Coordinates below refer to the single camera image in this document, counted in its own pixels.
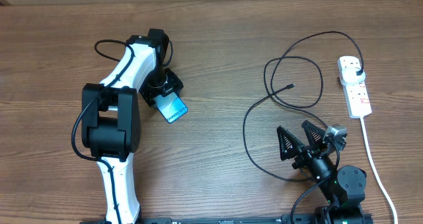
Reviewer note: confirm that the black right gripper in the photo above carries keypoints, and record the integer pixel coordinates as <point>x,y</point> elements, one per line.
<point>310,150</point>

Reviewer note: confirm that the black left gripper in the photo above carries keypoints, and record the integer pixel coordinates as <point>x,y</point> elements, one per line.
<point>174,84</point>

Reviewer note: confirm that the blue Samsung Galaxy smartphone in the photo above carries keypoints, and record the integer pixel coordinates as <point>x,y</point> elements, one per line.
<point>171,107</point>

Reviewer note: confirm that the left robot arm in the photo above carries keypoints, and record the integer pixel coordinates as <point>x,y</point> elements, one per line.
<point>108,129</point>

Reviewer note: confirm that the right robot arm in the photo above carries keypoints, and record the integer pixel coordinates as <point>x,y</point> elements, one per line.
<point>342,187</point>

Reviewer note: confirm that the white charger plug adapter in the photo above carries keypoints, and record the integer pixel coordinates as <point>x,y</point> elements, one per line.
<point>351,76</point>

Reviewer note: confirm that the white power extension strip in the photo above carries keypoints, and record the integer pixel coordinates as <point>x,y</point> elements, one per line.
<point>356,96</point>

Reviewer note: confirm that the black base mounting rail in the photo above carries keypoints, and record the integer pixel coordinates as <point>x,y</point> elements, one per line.
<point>224,220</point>

